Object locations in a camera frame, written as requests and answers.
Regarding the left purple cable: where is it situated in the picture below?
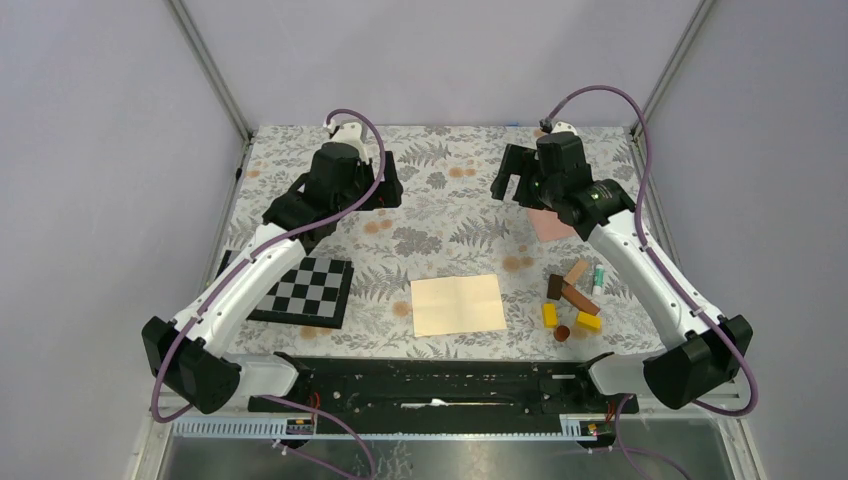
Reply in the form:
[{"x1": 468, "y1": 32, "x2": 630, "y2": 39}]
[{"x1": 149, "y1": 108, "x2": 388, "y2": 425}]

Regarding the right aluminium frame post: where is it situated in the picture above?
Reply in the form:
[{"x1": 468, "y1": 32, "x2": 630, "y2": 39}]
[{"x1": 643, "y1": 0, "x2": 717, "y2": 121}]

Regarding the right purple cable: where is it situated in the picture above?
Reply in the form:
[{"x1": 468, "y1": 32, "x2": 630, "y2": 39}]
[{"x1": 540, "y1": 84, "x2": 761, "y2": 419}]

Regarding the floral patterned table mat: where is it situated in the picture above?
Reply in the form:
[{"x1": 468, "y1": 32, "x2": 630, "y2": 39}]
[{"x1": 229, "y1": 126, "x2": 661, "y2": 360}]

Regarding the white slotted cable duct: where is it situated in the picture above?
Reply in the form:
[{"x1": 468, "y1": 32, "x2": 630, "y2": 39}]
[{"x1": 172, "y1": 415, "x2": 601, "y2": 444}]

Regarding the green white glue stick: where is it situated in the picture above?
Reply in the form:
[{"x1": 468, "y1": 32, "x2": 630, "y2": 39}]
[{"x1": 592, "y1": 264, "x2": 606, "y2": 297}]

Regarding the left aluminium frame post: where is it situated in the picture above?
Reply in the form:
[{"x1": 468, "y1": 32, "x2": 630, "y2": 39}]
[{"x1": 164, "y1": 0, "x2": 253, "y2": 143}]

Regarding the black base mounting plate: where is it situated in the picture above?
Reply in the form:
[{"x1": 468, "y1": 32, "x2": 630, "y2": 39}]
[{"x1": 248, "y1": 357, "x2": 622, "y2": 435}]

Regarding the yellow block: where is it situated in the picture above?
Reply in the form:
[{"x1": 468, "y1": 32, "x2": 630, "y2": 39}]
[
  {"x1": 575, "y1": 311, "x2": 602, "y2": 333},
  {"x1": 542, "y1": 303, "x2": 559, "y2": 329}
]

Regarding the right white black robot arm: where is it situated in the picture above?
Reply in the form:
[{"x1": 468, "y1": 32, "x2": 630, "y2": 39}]
[{"x1": 490, "y1": 122, "x2": 753, "y2": 412}]

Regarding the yellow block near front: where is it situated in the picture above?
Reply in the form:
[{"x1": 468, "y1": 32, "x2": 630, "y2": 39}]
[{"x1": 542, "y1": 303, "x2": 559, "y2": 329}]

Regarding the reddish brown wooden block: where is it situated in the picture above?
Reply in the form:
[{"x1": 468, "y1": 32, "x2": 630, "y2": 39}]
[{"x1": 561, "y1": 283, "x2": 600, "y2": 316}]

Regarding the aluminium frame post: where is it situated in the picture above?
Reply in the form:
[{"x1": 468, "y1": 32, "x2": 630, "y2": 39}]
[
  {"x1": 164, "y1": 0, "x2": 253, "y2": 143},
  {"x1": 643, "y1": 0, "x2": 717, "y2": 121}
]

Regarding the small brown wooden cylinder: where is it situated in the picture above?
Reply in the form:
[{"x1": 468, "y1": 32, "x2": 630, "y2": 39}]
[{"x1": 553, "y1": 325, "x2": 571, "y2": 342}]

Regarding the light wooden block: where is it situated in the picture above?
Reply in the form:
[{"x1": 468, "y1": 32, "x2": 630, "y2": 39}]
[{"x1": 564, "y1": 259, "x2": 590, "y2": 286}]

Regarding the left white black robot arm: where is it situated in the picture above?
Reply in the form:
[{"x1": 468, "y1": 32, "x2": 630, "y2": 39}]
[{"x1": 141, "y1": 119, "x2": 403, "y2": 423}]

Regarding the yellow block right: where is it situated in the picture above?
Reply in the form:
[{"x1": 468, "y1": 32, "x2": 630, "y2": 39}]
[{"x1": 575, "y1": 311, "x2": 602, "y2": 333}]

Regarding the black grey checkerboard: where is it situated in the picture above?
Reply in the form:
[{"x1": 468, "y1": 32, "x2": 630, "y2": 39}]
[{"x1": 247, "y1": 257, "x2": 354, "y2": 329}]

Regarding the purple cable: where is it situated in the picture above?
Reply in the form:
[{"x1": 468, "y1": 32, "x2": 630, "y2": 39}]
[
  {"x1": 149, "y1": 108, "x2": 388, "y2": 425},
  {"x1": 540, "y1": 84, "x2": 761, "y2": 419}
]

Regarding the dark brown wooden block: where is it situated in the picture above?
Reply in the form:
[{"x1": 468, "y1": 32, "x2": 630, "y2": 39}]
[{"x1": 546, "y1": 274, "x2": 565, "y2": 301}]

